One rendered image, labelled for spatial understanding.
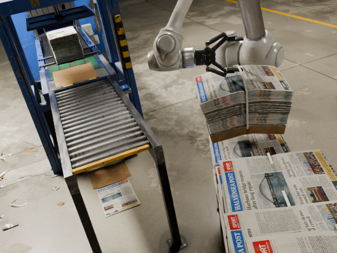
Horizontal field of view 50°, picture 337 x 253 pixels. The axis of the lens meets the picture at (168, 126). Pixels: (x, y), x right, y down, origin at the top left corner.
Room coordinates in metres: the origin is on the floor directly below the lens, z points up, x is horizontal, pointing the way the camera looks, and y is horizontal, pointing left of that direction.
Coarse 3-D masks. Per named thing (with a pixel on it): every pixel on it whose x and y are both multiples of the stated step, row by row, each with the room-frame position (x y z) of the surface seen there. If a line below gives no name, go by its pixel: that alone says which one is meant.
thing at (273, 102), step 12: (252, 72) 1.56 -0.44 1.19; (264, 72) 1.56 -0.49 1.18; (276, 72) 1.55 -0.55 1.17; (264, 84) 1.43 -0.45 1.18; (276, 84) 1.43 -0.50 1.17; (288, 84) 1.43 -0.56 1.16; (264, 96) 1.37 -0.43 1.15; (276, 96) 1.37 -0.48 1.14; (288, 96) 1.37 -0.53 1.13; (264, 108) 1.38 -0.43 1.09; (276, 108) 1.37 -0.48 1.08; (288, 108) 1.37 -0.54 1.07; (264, 120) 1.39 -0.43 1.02; (276, 120) 1.38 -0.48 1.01
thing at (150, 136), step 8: (112, 80) 2.84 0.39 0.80; (120, 88) 2.63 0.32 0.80; (120, 96) 2.47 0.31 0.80; (128, 104) 2.30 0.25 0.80; (136, 112) 2.15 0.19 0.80; (136, 120) 2.04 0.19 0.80; (144, 128) 1.92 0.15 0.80; (152, 136) 1.81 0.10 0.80; (152, 144) 1.72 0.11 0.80; (160, 144) 1.70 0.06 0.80; (152, 152) 1.74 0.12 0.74; (160, 152) 1.69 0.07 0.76; (160, 160) 1.69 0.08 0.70
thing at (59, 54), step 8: (48, 32) 3.93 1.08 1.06; (56, 32) 3.85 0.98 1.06; (64, 32) 3.78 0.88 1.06; (72, 32) 3.71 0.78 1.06; (56, 40) 3.60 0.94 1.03; (64, 40) 3.63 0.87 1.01; (72, 40) 3.65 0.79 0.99; (56, 48) 3.60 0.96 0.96; (64, 48) 3.62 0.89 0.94; (72, 48) 3.65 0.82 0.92; (80, 48) 3.66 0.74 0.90; (56, 56) 3.60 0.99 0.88; (64, 56) 3.62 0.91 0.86; (72, 56) 3.63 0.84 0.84; (80, 56) 3.66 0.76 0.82
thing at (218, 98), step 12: (204, 84) 1.55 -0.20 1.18; (216, 84) 1.51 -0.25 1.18; (228, 84) 1.48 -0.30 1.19; (204, 96) 1.44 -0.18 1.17; (216, 96) 1.40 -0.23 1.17; (228, 96) 1.38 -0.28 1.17; (204, 108) 1.39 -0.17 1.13; (216, 108) 1.39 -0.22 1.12; (228, 108) 1.39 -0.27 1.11; (216, 120) 1.39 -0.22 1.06; (228, 120) 1.39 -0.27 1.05; (240, 120) 1.39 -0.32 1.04; (216, 132) 1.40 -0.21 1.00
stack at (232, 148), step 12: (216, 144) 1.56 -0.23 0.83; (228, 144) 1.54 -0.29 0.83; (240, 144) 1.52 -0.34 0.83; (252, 144) 1.50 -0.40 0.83; (264, 144) 1.48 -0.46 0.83; (276, 144) 1.46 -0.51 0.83; (216, 156) 1.45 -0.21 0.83; (228, 156) 1.43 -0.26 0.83; (240, 156) 1.41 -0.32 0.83; (252, 156) 1.39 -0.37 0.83; (216, 168) 1.36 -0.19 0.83; (216, 180) 1.39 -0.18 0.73; (216, 192) 1.52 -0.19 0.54; (228, 240) 1.02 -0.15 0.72; (228, 252) 1.06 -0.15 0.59
